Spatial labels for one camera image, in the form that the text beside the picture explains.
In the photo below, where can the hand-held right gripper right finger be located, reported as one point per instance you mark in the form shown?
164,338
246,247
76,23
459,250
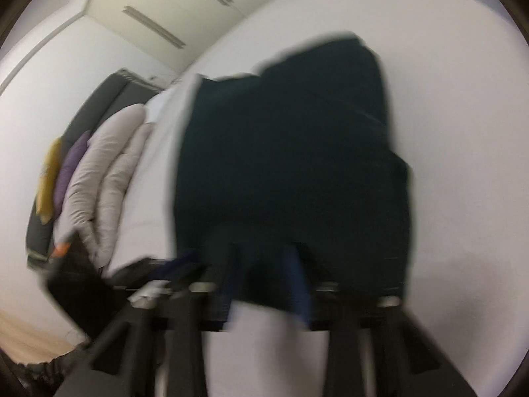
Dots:
298,285

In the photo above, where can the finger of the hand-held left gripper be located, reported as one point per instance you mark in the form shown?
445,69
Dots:
165,269

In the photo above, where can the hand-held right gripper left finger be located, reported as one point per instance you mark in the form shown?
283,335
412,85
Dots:
188,318

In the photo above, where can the dark green garment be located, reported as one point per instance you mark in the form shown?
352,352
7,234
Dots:
289,153

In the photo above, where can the person's left forearm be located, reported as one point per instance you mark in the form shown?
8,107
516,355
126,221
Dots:
49,376

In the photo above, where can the beige puffy duvet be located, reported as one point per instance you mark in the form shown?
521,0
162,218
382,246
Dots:
107,182

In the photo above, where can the yellow pillow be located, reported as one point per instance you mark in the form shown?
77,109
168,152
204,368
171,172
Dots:
48,178

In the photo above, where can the purple pillow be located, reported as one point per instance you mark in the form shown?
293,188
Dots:
70,165

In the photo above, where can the white pillow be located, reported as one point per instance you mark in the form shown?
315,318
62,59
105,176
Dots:
163,105

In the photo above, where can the dark grey headboard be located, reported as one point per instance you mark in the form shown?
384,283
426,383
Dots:
97,105

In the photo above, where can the white bed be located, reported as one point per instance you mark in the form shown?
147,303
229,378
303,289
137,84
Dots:
454,132

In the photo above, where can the cream wardrobe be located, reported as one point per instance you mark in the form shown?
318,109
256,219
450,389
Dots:
157,12

